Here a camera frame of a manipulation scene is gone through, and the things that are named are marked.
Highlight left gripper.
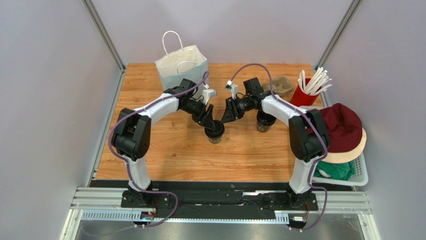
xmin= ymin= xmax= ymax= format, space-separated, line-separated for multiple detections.
xmin=181 ymin=100 xmax=215 ymax=131

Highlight black plastic cup lid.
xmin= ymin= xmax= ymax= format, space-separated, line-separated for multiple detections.
xmin=204 ymin=120 xmax=225 ymax=136

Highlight white paper bag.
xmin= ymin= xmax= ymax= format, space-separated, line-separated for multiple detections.
xmin=154 ymin=30 xmax=208 ymax=91

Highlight single black coffee cup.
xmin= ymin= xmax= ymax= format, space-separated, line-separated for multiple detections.
xmin=207 ymin=133 xmax=223 ymax=144

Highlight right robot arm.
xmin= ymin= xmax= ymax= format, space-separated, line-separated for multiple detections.
xmin=221 ymin=77 xmax=330 ymax=209

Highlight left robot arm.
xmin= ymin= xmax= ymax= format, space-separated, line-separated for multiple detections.
xmin=109 ymin=78 xmax=225 ymax=208

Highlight black coffee cup right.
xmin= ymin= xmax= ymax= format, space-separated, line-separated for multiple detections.
xmin=256 ymin=110 xmax=277 ymax=132

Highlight bottom pulp cup carrier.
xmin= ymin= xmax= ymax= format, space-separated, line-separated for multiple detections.
xmin=260 ymin=76 xmax=293 ymax=97

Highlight red cup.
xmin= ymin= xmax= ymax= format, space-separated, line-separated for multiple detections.
xmin=289 ymin=83 xmax=319 ymax=107

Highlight white paper straws bundle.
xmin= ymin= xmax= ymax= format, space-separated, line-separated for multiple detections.
xmin=297 ymin=67 xmax=332 ymax=96

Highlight maroon bucket hat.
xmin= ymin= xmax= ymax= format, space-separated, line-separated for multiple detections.
xmin=319 ymin=103 xmax=367 ymax=164

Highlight green cloth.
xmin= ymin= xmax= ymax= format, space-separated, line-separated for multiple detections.
xmin=313 ymin=161 xmax=356 ymax=181

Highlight white plastic basket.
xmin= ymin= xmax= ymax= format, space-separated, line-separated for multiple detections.
xmin=313 ymin=157 xmax=359 ymax=182

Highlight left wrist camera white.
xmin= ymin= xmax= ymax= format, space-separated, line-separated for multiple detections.
xmin=200 ymin=87 xmax=218 ymax=106

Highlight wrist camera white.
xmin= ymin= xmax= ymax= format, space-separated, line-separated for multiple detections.
xmin=225 ymin=80 xmax=239 ymax=99
xmin=200 ymin=87 xmax=218 ymax=106

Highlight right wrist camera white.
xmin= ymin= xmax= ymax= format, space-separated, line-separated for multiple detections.
xmin=225 ymin=80 xmax=239 ymax=99

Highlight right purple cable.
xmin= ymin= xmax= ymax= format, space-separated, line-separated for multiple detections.
xmin=228 ymin=63 xmax=330 ymax=233

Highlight purple cable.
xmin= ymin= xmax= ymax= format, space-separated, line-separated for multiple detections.
xmin=81 ymin=70 xmax=211 ymax=234
xmin=228 ymin=63 xmax=330 ymax=233

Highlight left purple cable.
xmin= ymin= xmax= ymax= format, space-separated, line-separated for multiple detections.
xmin=81 ymin=70 xmax=211 ymax=234

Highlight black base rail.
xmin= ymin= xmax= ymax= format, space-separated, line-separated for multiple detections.
xmin=89 ymin=179 xmax=354 ymax=221

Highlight left aluminium frame post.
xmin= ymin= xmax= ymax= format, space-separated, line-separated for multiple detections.
xmin=82 ymin=0 xmax=126 ymax=73

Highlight aluminium frame post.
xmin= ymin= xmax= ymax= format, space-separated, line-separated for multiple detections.
xmin=313 ymin=0 xmax=363 ymax=70
xmin=82 ymin=0 xmax=126 ymax=73

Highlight right aluminium frame post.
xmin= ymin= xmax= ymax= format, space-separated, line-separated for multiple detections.
xmin=313 ymin=0 xmax=363 ymax=70

